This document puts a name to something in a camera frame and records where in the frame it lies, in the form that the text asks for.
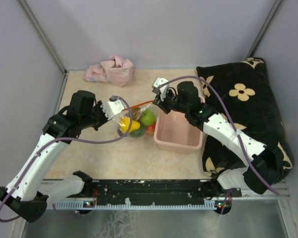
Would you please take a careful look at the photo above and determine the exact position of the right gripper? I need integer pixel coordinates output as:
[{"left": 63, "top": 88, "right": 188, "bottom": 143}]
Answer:
[{"left": 153, "top": 88, "right": 189, "bottom": 114}]

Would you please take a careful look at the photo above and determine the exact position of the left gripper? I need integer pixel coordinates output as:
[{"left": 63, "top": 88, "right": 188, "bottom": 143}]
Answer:
[{"left": 80, "top": 100, "right": 112, "bottom": 130}]

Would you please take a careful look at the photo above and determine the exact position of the yellow pear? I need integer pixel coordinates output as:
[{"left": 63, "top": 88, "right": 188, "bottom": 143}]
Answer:
[{"left": 119, "top": 117, "right": 141, "bottom": 133}]

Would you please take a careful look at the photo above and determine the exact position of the green apple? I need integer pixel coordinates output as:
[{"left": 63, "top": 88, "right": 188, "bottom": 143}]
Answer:
[{"left": 140, "top": 109, "right": 155, "bottom": 126}]

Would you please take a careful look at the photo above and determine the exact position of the pink plastic bin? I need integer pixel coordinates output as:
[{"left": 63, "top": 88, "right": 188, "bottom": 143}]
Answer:
[{"left": 153, "top": 111, "right": 203, "bottom": 154}]

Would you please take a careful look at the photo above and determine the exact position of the large red apple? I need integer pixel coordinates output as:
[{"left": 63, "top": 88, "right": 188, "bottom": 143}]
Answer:
[{"left": 146, "top": 122, "right": 156, "bottom": 135}]

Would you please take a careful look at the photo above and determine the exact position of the brown kiwi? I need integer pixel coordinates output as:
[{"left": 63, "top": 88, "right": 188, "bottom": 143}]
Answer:
[{"left": 132, "top": 107, "right": 142, "bottom": 120}]

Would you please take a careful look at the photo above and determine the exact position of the clear zip top bag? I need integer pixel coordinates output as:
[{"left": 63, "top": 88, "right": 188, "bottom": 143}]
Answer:
[{"left": 113, "top": 101, "right": 158, "bottom": 138}]

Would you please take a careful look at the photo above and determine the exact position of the dark green avocado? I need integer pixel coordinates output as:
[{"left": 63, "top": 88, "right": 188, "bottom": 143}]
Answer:
[{"left": 129, "top": 127, "right": 146, "bottom": 138}]

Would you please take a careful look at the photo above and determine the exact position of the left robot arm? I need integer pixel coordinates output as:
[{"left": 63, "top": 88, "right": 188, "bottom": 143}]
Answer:
[{"left": 0, "top": 90, "right": 124, "bottom": 223}]

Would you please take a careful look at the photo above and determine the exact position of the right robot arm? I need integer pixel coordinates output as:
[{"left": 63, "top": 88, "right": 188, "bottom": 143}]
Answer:
[{"left": 152, "top": 76, "right": 283, "bottom": 196}]

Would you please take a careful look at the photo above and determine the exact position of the pink crumpled cloth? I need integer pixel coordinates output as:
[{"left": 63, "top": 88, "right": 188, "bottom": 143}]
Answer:
[{"left": 84, "top": 55, "right": 135, "bottom": 87}]

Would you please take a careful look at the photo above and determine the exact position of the black floral cushion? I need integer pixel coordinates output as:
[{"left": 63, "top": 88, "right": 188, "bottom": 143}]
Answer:
[{"left": 196, "top": 58, "right": 294, "bottom": 182}]

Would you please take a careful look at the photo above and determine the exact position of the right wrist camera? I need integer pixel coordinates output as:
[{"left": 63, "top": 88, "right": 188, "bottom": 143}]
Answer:
[{"left": 152, "top": 77, "right": 169, "bottom": 101}]

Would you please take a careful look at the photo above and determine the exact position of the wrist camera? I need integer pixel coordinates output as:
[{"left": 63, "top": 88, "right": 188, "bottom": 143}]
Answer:
[
  {"left": 152, "top": 77, "right": 169, "bottom": 101},
  {"left": 100, "top": 96, "right": 125, "bottom": 120}
]

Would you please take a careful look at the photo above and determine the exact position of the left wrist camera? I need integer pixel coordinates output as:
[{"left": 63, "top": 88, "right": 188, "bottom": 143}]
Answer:
[{"left": 100, "top": 96, "right": 125, "bottom": 120}]

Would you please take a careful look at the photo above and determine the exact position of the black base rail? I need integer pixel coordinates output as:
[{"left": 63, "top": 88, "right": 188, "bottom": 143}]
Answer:
[{"left": 64, "top": 178, "right": 239, "bottom": 207}]

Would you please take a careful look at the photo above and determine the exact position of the right metal frame post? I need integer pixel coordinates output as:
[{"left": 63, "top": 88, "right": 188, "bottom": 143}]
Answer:
[{"left": 246, "top": 0, "right": 284, "bottom": 58}]

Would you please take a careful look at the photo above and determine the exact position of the metal frame post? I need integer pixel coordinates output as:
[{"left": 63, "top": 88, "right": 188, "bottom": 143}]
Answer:
[
  {"left": 16, "top": 0, "right": 67, "bottom": 74},
  {"left": 246, "top": 0, "right": 284, "bottom": 58}
]

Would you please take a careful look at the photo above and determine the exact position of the left metal frame post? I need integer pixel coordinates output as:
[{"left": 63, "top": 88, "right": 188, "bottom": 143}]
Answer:
[{"left": 16, "top": 0, "right": 67, "bottom": 74}]

